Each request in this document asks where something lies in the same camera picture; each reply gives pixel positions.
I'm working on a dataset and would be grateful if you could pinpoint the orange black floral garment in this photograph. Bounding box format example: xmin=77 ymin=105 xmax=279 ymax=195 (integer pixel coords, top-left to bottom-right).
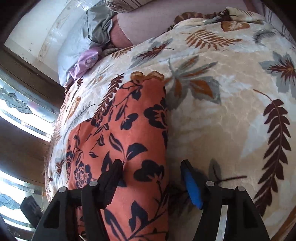
xmin=66 ymin=71 xmax=169 ymax=240

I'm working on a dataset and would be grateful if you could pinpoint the stained glass wooden door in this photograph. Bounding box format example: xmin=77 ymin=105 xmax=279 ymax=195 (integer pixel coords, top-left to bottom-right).
xmin=1 ymin=46 xmax=64 ymax=235

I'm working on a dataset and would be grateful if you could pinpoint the cream leaf-pattern plush blanket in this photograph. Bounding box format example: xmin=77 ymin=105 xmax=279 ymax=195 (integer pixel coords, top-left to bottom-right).
xmin=45 ymin=7 xmax=295 ymax=240

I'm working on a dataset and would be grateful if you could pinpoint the purple floral garment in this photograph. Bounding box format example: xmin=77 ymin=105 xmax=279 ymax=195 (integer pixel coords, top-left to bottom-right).
xmin=69 ymin=47 xmax=102 ymax=80

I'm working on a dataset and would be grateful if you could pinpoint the light blue-grey cloth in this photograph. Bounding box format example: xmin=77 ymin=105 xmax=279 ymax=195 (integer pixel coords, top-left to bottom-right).
xmin=57 ymin=1 xmax=115 ymax=87

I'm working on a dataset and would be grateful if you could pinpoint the pink quilted bed sheet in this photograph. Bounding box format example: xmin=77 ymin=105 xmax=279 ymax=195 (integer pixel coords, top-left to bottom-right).
xmin=110 ymin=0 xmax=256 ymax=48

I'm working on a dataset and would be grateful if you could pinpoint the striped floral pillow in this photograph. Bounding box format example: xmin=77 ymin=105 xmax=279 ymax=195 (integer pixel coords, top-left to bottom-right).
xmin=104 ymin=0 xmax=152 ymax=13

